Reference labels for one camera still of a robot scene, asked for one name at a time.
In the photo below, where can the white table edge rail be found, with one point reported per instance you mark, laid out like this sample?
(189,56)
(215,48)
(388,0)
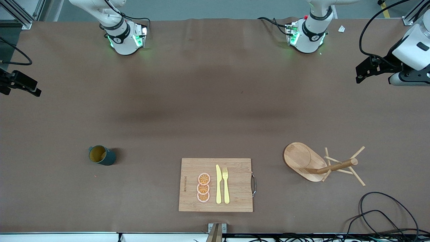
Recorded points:
(67,237)

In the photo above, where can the aluminium frame profile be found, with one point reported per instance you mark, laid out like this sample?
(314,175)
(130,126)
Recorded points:
(408,18)
(27,16)

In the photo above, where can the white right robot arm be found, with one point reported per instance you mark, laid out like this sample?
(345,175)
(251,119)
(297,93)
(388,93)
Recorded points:
(124,43)

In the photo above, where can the orange slice toy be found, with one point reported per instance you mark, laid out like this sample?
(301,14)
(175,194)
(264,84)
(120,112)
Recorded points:
(204,178)
(203,189)

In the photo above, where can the yellow plastic fork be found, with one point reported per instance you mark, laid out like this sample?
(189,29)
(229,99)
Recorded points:
(226,191)

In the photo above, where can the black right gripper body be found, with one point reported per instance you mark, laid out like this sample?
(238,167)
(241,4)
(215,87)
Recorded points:
(6,80)

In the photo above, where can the small white paper scrap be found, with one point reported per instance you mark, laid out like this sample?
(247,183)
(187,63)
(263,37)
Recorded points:
(341,29)

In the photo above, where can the wooden mug rack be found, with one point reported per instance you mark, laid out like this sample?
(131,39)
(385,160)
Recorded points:
(299,158)

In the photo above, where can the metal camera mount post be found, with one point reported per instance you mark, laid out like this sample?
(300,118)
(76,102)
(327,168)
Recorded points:
(216,233)

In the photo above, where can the yellow plastic knife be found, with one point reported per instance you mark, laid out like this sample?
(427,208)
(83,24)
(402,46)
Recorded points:
(218,188)

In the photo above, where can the teal cup yellow inside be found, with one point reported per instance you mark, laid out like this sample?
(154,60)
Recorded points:
(109,158)

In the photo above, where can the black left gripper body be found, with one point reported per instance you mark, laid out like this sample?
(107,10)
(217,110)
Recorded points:
(387,65)

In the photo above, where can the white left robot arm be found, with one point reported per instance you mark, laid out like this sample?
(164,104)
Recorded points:
(309,40)

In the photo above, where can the large table cover sheet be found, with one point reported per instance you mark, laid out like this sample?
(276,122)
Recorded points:
(215,101)

